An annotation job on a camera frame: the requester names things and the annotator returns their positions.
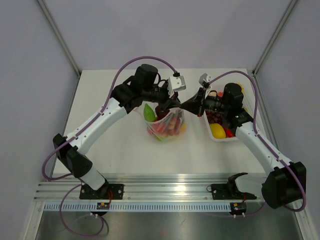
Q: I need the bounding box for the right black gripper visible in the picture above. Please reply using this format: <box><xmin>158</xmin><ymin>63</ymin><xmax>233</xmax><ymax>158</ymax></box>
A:
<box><xmin>180</xmin><ymin>87</ymin><xmax>230</xmax><ymax>118</ymax></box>

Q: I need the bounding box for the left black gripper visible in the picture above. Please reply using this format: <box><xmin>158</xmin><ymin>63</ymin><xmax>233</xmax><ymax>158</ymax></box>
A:
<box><xmin>142</xmin><ymin>82</ymin><xmax>181</xmax><ymax>113</ymax></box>

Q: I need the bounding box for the dark purple mangosteen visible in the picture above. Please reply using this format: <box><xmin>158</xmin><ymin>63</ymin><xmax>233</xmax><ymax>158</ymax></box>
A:
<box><xmin>155</xmin><ymin>105</ymin><xmax>170</xmax><ymax>121</ymax></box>

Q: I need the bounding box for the clear pink zip top bag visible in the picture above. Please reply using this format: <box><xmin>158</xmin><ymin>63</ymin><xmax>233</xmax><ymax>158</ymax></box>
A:
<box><xmin>134</xmin><ymin>102</ymin><xmax>187</xmax><ymax>142</ymax></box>

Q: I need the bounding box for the green lettuce leaf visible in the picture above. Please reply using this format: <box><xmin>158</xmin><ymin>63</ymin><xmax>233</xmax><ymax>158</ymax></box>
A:
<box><xmin>143</xmin><ymin>103</ymin><xmax>156</xmax><ymax>122</ymax></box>

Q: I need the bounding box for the white plastic fruit basket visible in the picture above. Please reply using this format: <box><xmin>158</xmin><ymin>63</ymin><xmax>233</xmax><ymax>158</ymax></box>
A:
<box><xmin>203</xmin><ymin>87</ymin><xmax>254</xmax><ymax>142</ymax></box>

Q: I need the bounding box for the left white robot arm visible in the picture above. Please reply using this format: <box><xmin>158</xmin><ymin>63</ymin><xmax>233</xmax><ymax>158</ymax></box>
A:
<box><xmin>53</xmin><ymin>64</ymin><xmax>186</xmax><ymax>199</ymax></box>

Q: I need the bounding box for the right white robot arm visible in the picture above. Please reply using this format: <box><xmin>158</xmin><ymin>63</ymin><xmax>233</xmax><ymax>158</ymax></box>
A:
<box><xmin>180</xmin><ymin>83</ymin><xmax>307</xmax><ymax>212</ymax></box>

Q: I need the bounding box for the yellow lemon top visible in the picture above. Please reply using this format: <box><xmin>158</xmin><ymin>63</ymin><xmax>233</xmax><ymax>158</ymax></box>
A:
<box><xmin>238</xmin><ymin>84</ymin><xmax>244</xmax><ymax>93</ymax></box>

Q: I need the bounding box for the white garlic bulb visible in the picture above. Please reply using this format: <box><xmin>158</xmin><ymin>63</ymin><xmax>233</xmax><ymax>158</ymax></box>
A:
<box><xmin>208</xmin><ymin>90</ymin><xmax>218</xmax><ymax>98</ymax></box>

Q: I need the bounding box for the dark grape bunch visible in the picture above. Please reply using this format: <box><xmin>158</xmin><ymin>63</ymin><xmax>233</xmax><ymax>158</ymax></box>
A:
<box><xmin>205</xmin><ymin>111</ymin><xmax>223</xmax><ymax>125</ymax></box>

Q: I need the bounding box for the yellow mango upper left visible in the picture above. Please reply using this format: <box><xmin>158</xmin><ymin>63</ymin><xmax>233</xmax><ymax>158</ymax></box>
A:
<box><xmin>209</xmin><ymin>123</ymin><xmax>227</xmax><ymax>139</ymax></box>

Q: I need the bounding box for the red chili pepper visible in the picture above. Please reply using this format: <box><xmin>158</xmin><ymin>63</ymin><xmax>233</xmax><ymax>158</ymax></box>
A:
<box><xmin>223</xmin><ymin>127</ymin><xmax>234</xmax><ymax>138</ymax></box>

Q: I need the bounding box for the right small circuit board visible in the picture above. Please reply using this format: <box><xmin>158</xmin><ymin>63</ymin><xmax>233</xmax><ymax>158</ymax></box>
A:
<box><xmin>230</xmin><ymin>202</ymin><xmax>247</xmax><ymax>216</ymax></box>

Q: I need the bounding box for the small circuit board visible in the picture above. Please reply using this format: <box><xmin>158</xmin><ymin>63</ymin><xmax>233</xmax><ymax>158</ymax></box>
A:
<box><xmin>97</xmin><ymin>202</ymin><xmax>110</xmax><ymax>210</ymax></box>
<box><xmin>230</xmin><ymin>202</ymin><xmax>247</xmax><ymax>216</ymax></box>

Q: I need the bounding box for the left small circuit board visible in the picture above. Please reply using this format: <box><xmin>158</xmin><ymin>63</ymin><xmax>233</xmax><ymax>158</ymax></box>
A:
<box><xmin>97</xmin><ymin>202</ymin><xmax>110</xmax><ymax>210</ymax></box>

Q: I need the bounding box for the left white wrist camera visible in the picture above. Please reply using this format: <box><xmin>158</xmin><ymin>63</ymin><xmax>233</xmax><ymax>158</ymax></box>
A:
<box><xmin>167</xmin><ymin>76</ymin><xmax>186</xmax><ymax>97</ymax></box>

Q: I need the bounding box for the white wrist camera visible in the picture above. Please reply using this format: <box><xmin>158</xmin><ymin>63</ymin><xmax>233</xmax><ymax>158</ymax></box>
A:
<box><xmin>167</xmin><ymin>76</ymin><xmax>186</xmax><ymax>97</ymax></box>
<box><xmin>198</xmin><ymin>73</ymin><xmax>212</xmax><ymax>91</ymax></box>

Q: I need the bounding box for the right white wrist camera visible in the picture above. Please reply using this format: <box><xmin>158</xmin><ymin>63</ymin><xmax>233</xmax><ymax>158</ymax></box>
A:
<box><xmin>198</xmin><ymin>73</ymin><xmax>212</xmax><ymax>91</ymax></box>

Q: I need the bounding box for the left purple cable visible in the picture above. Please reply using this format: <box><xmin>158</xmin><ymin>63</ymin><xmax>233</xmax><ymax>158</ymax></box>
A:
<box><xmin>41</xmin><ymin>55</ymin><xmax>180</xmax><ymax>237</ymax></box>

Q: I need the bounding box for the purple cable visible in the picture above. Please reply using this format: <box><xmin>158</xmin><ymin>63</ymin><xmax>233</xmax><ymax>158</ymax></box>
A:
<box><xmin>41</xmin><ymin>55</ymin><xmax>180</xmax><ymax>237</ymax></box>
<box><xmin>203</xmin><ymin>70</ymin><xmax>308</xmax><ymax>218</ymax></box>

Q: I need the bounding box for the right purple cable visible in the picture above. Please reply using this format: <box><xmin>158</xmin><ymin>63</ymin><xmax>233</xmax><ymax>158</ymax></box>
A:
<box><xmin>203</xmin><ymin>70</ymin><xmax>308</xmax><ymax>218</ymax></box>

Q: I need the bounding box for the aluminium mounting rail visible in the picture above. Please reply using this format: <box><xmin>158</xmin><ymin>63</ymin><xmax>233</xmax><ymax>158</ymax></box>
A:
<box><xmin>33</xmin><ymin>173</ymin><xmax>306</xmax><ymax>203</ymax></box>

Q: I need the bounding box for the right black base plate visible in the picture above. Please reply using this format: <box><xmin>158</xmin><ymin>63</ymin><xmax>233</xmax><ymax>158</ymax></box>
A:
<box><xmin>206</xmin><ymin>183</ymin><xmax>257</xmax><ymax>200</ymax></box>

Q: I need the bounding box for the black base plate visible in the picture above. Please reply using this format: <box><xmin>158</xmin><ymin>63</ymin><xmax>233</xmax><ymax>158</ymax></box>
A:
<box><xmin>206</xmin><ymin>183</ymin><xmax>257</xmax><ymax>200</ymax></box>
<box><xmin>79</xmin><ymin>183</ymin><xmax>124</xmax><ymax>200</ymax></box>

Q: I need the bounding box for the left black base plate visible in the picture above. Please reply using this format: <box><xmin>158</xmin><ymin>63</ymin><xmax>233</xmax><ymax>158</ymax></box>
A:
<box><xmin>79</xmin><ymin>183</ymin><xmax>124</xmax><ymax>200</ymax></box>

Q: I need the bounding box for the right aluminium frame post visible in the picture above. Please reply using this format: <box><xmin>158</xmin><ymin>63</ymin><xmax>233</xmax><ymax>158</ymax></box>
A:
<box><xmin>252</xmin><ymin>0</ymin><xmax>300</xmax><ymax>77</ymax></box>

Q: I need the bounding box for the aluminium frame post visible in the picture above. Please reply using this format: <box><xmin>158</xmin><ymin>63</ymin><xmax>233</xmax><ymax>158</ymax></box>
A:
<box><xmin>252</xmin><ymin>0</ymin><xmax>300</xmax><ymax>77</ymax></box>
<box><xmin>35</xmin><ymin>0</ymin><xmax>82</xmax><ymax>80</ymax></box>

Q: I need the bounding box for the white slotted cable duct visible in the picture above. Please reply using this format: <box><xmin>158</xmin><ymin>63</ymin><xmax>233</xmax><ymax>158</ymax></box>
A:
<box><xmin>44</xmin><ymin>202</ymin><xmax>231</xmax><ymax>213</ymax></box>

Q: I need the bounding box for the left aluminium frame post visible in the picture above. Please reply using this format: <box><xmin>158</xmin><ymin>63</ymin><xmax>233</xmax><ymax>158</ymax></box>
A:
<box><xmin>35</xmin><ymin>0</ymin><xmax>82</xmax><ymax>80</ymax></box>

